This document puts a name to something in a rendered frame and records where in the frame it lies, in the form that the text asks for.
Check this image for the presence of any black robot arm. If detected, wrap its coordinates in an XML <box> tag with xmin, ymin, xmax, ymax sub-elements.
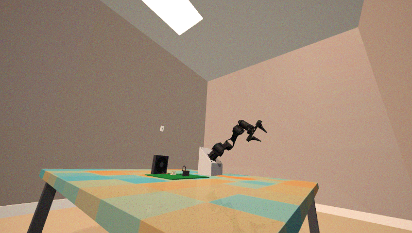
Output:
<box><xmin>208</xmin><ymin>120</ymin><xmax>254</xmax><ymax>161</ymax></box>

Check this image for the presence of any green circuit board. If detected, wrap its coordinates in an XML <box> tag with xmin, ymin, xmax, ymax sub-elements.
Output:
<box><xmin>145</xmin><ymin>171</ymin><xmax>209</xmax><ymax>180</ymax></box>

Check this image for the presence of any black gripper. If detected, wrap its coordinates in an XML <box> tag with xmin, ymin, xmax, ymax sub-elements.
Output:
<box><xmin>244</xmin><ymin>120</ymin><xmax>267</xmax><ymax>142</ymax></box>

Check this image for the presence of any black square cooling fan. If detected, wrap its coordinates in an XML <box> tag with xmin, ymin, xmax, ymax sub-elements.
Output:
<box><xmin>151</xmin><ymin>155</ymin><xmax>169</xmax><ymax>174</ymax></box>

